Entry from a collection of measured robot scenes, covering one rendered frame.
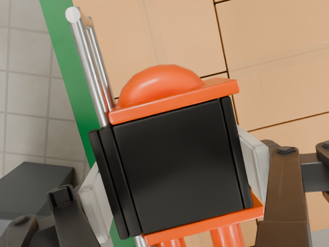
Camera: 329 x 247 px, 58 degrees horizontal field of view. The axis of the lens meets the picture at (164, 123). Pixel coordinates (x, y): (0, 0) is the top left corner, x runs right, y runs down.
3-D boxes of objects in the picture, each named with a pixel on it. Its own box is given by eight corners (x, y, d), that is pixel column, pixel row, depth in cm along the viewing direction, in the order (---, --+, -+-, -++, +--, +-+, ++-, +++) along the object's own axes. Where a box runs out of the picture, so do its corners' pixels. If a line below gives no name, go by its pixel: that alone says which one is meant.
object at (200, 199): (242, 185, 23) (267, 217, 18) (148, 209, 23) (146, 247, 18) (219, 76, 21) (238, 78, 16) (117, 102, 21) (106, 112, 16)
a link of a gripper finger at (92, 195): (107, 242, 15) (93, 246, 15) (121, 187, 22) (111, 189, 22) (90, 188, 14) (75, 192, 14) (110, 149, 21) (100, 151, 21)
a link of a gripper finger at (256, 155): (253, 149, 14) (268, 145, 14) (222, 122, 21) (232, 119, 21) (264, 205, 15) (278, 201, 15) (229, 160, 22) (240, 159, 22)
